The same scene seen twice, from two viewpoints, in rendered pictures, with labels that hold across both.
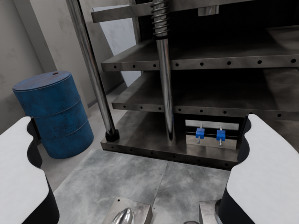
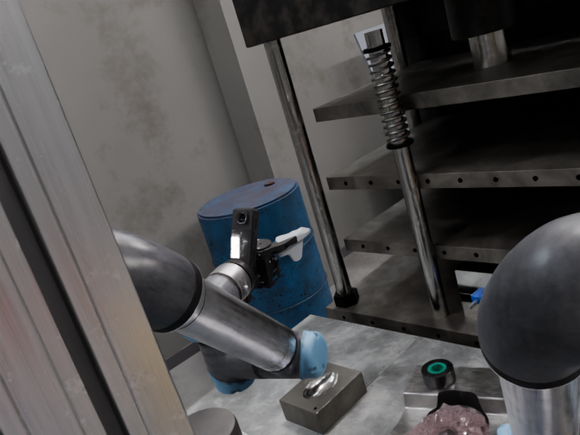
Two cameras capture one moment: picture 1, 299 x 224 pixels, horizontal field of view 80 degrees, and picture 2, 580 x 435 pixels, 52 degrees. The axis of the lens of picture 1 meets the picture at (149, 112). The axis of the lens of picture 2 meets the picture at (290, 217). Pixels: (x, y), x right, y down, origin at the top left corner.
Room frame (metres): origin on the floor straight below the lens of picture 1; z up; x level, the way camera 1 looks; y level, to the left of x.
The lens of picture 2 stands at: (-0.95, -0.54, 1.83)
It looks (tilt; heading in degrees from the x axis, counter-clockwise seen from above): 17 degrees down; 26
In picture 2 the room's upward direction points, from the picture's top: 17 degrees counter-clockwise
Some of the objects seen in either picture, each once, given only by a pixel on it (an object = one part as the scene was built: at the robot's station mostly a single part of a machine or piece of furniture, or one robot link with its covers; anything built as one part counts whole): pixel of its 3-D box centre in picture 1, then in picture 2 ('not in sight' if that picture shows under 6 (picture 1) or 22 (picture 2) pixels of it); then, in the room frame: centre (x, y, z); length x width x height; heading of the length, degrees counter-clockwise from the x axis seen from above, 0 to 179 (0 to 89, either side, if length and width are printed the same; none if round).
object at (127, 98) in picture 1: (207, 84); (527, 208); (1.14, -0.42, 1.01); 1.10 x 0.74 x 0.05; 66
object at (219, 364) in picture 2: not in sight; (235, 356); (-0.19, 0.01, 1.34); 0.11 x 0.08 x 0.11; 87
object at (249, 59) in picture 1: (208, 46); (515, 140); (1.14, -0.42, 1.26); 1.10 x 0.74 x 0.05; 66
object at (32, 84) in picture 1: (58, 114); (269, 267); (2.12, 1.18, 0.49); 0.66 x 0.66 x 0.99
